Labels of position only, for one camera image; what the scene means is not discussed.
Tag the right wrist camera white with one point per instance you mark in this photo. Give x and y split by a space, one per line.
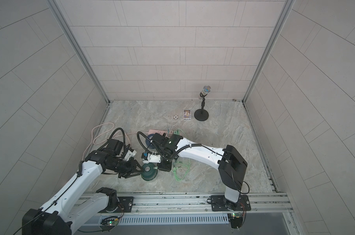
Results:
150 158

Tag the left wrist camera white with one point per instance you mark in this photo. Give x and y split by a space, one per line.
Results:
130 153

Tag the green cordless meat grinder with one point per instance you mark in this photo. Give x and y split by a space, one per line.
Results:
149 171

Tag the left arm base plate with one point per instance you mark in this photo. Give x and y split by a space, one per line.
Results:
124 205

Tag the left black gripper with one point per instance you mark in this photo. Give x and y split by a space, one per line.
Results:
132 166

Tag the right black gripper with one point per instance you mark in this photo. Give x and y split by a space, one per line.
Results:
166 166

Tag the small playing card box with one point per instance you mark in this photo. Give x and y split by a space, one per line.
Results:
187 114

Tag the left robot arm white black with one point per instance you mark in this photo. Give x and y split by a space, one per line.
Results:
59 217

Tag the aluminium rail frame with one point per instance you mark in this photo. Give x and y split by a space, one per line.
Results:
169 203

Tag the blue cordless meat grinder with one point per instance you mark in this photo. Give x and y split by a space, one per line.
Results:
148 142

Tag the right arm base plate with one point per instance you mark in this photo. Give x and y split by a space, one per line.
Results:
220 204

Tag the left controller board green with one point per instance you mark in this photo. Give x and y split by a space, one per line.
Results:
107 224

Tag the silver microphone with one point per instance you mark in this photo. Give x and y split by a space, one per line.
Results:
206 90

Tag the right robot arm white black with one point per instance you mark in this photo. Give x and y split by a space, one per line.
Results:
230 164

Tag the black microphone stand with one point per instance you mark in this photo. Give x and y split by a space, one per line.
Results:
201 114

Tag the pink power strip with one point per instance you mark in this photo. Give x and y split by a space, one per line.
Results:
160 132

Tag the right controller board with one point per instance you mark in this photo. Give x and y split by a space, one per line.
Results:
236 220

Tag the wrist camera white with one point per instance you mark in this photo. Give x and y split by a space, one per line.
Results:
150 158
130 153

